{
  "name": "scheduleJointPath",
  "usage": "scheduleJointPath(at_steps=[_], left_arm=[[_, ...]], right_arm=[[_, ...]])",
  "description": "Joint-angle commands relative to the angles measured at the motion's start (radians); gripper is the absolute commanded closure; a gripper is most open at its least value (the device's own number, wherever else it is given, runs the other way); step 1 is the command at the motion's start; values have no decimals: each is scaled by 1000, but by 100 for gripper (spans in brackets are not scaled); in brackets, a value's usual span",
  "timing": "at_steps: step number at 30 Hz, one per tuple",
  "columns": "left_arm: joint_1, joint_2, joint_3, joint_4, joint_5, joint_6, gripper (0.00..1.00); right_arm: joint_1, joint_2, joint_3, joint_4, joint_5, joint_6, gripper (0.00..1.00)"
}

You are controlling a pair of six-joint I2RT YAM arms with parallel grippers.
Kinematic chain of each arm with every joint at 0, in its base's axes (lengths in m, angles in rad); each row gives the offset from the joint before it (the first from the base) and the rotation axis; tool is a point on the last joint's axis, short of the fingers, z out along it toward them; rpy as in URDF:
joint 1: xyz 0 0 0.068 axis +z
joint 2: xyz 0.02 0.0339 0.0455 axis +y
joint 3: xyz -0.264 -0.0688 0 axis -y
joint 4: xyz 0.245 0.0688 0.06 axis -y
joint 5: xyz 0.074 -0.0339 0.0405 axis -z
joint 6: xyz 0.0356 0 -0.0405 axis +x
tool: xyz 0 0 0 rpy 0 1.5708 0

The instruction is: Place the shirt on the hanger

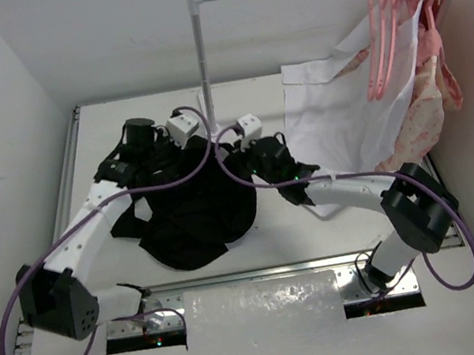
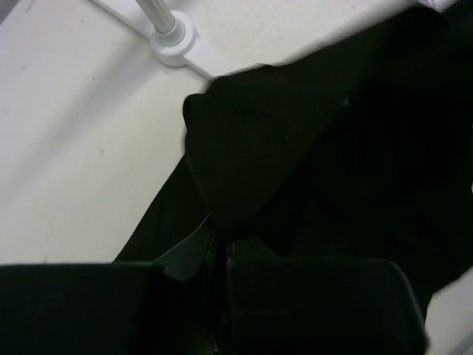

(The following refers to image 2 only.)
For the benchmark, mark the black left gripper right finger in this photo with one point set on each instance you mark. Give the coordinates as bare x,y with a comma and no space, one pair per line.
319,305

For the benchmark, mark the black shirt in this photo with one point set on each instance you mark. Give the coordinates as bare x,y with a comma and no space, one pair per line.
362,149

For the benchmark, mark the white metal clothes rack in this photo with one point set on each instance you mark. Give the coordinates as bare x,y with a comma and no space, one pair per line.
171,34

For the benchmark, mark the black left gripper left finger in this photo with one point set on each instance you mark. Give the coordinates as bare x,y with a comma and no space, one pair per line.
113,308

